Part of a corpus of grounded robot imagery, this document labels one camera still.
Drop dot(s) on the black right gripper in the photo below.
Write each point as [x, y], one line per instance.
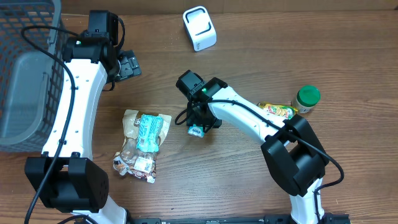
[194, 119]

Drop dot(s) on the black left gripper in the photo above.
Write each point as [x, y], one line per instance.
[130, 65]

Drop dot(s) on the teal tissue pack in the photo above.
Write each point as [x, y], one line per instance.
[196, 131]

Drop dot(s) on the teal wet wipes pack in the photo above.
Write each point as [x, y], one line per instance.
[149, 130]

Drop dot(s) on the beige brown snack bag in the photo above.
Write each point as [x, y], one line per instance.
[130, 160]

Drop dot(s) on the yellow drink bottle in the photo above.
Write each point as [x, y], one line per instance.
[285, 111]

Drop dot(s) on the green lidded cup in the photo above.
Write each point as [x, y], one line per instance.
[306, 98]

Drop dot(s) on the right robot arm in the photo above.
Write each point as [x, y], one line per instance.
[294, 156]

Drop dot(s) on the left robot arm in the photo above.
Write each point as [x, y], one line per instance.
[65, 176]

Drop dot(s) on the white barcode scanner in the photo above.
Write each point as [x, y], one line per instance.
[199, 28]

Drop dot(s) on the dark grey plastic basket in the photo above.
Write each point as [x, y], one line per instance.
[31, 82]

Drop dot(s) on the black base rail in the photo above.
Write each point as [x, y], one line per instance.
[328, 218]

